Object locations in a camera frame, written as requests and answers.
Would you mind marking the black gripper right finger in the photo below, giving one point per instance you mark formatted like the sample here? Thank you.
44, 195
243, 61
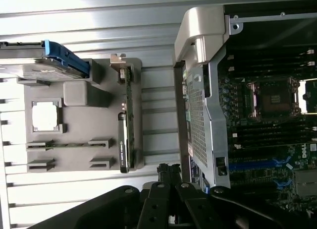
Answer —
190, 204

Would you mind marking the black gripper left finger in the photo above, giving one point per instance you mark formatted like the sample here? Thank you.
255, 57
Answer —
153, 206

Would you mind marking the blue card retainer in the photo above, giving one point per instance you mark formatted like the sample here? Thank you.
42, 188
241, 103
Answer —
206, 187

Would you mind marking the green motherboard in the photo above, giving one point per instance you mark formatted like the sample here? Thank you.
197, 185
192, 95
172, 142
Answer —
260, 182

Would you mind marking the blue expansion slot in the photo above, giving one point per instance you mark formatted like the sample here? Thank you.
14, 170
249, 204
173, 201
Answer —
252, 164

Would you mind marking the green RAM stick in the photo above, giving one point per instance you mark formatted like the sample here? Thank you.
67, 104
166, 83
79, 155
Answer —
69, 145

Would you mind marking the black RAM slot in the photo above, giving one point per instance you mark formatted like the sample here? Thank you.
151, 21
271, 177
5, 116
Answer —
272, 136
272, 127

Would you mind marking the grey parts rack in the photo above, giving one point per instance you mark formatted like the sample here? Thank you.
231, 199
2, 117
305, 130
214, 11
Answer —
79, 120

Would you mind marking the grey chipset heatsink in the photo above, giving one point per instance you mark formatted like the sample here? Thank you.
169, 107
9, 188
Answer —
305, 182

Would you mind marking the CPU socket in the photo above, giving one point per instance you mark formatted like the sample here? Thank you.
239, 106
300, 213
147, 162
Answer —
272, 97

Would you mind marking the silver CPU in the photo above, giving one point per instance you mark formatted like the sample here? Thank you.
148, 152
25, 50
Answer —
45, 117

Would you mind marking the metal socket cover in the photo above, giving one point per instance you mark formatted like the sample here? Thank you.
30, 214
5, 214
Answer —
310, 95

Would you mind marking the open black PC case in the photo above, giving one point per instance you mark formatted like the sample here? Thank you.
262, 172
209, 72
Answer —
198, 40

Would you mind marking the hard disk with blue carrier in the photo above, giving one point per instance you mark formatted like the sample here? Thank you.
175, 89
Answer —
37, 65

